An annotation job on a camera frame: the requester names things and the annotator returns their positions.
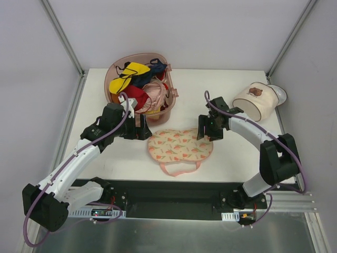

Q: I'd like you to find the floral mesh laundry bag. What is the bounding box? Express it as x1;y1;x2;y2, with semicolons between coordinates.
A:
147;128;213;177

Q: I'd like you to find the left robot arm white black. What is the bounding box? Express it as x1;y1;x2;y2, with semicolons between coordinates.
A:
22;99;152;232

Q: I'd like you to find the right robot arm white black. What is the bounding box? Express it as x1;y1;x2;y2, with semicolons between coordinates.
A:
197;97;302;209

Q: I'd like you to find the red bra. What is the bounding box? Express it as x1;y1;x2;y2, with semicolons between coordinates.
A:
123;85;152;113

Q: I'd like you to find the pink satin bra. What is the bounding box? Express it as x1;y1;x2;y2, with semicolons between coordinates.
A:
141;82;166;112

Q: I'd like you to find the yellow bra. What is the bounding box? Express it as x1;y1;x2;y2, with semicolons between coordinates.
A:
109;62;150;94

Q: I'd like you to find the cream bear laundry bag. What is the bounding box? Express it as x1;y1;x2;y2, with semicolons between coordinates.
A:
232;82;279;122

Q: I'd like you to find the navy blue bra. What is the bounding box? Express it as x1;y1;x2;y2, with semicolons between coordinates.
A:
131;58;167;89

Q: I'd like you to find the pink plastic basket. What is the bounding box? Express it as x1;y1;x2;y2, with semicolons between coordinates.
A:
104;53;179;126

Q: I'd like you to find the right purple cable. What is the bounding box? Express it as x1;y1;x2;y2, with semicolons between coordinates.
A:
204;91;309;230

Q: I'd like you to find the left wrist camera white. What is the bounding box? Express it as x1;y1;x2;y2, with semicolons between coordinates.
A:
118;96;137;118

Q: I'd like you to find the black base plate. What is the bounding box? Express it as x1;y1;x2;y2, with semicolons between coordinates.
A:
71;179;274;219

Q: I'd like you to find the right white cable duct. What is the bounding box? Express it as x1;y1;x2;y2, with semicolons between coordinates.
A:
221;211;256;222

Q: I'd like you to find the white cable duct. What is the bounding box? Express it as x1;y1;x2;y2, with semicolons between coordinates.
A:
68;207;126;219
221;211;256;222

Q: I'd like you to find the left white cable duct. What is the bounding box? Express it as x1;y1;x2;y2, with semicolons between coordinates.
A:
68;207;126;219

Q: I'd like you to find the right aluminium frame post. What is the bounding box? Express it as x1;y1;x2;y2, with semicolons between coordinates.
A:
266;0;319;81

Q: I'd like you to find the aluminium frame post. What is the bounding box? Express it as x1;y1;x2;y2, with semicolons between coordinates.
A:
266;0;319;81
39;0;86;77

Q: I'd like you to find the left aluminium frame post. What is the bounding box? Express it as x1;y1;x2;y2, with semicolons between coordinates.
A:
39;0;86;77

